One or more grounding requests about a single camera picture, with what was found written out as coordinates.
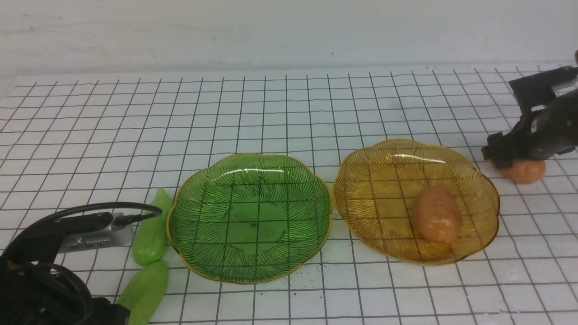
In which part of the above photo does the rounded green cucumber vegetable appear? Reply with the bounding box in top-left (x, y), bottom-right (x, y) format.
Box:
top-left (117, 261), bottom-right (169, 325)

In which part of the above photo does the green glass plate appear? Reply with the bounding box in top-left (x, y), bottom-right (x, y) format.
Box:
top-left (166, 153), bottom-right (332, 284)

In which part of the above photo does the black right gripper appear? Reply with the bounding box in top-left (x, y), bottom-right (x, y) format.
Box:
top-left (481, 88), bottom-right (578, 169)

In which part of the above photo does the pointed green gourd vegetable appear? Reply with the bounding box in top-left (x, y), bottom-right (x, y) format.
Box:
top-left (132, 188), bottom-right (173, 267)

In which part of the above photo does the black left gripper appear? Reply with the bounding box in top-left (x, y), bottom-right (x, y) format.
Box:
top-left (1, 221), bottom-right (131, 325)

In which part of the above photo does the orange potato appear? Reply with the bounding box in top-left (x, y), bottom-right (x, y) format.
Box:
top-left (495, 160), bottom-right (546, 185)
top-left (413, 185), bottom-right (462, 245)

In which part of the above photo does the amber glass plate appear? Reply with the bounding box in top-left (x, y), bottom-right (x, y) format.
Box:
top-left (333, 139), bottom-right (500, 266)

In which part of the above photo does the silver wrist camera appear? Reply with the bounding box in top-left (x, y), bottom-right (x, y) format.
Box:
top-left (58, 212), bottom-right (135, 254)

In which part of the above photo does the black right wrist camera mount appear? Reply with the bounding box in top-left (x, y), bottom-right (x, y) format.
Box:
top-left (508, 66), bottom-right (578, 116)

